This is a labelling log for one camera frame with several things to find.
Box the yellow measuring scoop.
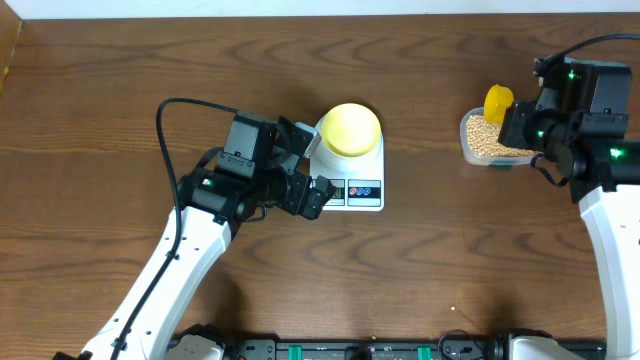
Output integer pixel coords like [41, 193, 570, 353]
[484, 84, 514, 125]

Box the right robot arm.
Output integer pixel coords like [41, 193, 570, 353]
[499, 55, 639, 359]

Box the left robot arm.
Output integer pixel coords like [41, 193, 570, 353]
[79, 112, 335, 360]

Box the white digital kitchen scale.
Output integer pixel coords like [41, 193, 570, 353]
[310, 115, 385, 212]

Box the yellow bowl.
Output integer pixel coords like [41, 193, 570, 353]
[321, 103, 382, 158]

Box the pile of soybeans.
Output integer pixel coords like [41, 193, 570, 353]
[466, 115, 534, 158]

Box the clear plastic container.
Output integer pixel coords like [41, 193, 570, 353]
[460, 107, 535, 166]

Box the right black cable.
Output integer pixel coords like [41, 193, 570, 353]
[533, 32, 640, 76]

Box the black cable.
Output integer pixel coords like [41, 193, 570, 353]
[107, 97, 241, 360]
[533, 32, 640, 76]

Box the left black cable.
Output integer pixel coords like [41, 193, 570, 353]
[107, 97, 241, 360]

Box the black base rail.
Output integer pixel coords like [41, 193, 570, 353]
[164, 337, 609, 360]

